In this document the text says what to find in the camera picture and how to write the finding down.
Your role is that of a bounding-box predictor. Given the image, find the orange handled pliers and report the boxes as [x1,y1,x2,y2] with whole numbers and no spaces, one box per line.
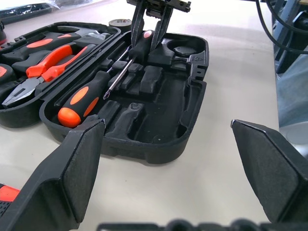
[1,44,96,109]

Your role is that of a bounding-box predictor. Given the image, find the orange black tool handle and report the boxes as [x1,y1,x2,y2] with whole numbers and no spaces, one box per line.
[0,184,21,218]

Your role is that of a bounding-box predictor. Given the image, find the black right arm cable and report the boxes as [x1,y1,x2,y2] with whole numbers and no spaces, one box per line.
[254,0,308,54]

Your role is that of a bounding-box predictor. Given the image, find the dark navy bagged cloth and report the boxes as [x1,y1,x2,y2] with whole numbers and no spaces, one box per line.
[0,0,61,25]

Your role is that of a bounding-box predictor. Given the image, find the black plastic tool case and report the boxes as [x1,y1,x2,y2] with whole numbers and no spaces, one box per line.
[0,21,209,167]

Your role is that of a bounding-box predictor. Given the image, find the orange black handled screwdriver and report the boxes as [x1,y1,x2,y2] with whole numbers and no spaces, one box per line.
[57,45,129,128]

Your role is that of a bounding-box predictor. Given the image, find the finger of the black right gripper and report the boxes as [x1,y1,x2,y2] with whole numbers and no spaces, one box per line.
[150,9,173,53]
[131,2,147,48]

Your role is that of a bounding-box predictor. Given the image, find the black orange handled hammer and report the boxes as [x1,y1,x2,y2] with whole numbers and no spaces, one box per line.
[1,25,84,64]

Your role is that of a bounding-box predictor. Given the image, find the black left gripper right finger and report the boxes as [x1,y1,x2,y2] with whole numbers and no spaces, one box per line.
[230,119,308,224]

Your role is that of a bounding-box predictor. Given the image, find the silver metal bits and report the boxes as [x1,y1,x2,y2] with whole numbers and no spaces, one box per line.
[88,30,112,41]

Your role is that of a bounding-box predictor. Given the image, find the black handled pink capped screwdriver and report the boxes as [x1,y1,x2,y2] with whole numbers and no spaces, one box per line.
[103,29,155,101]

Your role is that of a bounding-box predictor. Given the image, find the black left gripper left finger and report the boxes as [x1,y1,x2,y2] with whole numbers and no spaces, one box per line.
[0,118,107,231]

